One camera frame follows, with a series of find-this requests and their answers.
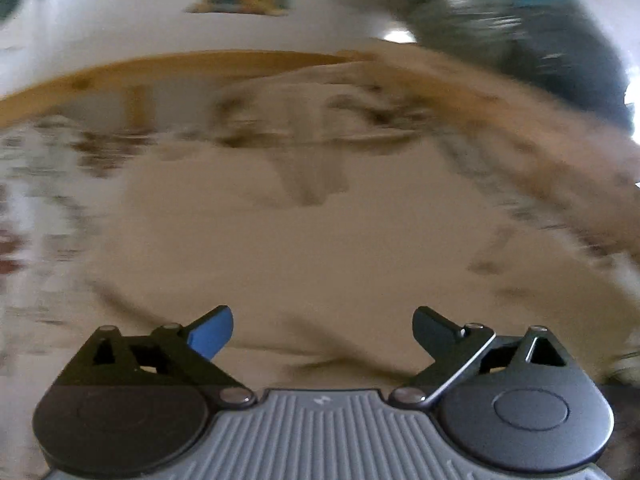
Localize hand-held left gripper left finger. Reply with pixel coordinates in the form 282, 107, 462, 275
64, 305, 257, 409

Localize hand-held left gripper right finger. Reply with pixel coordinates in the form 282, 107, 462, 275
389, 306, 582, 408

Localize beige pants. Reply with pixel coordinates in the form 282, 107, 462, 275
95, 57, 628, 386

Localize pile of grey blue clothes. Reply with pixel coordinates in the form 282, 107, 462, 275
367, 0, 637, 133

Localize floral printed bedspread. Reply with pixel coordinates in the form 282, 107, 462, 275
0, 77, 640, 396

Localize wooden bed frame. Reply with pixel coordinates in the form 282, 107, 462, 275
0, 49, 640, 261

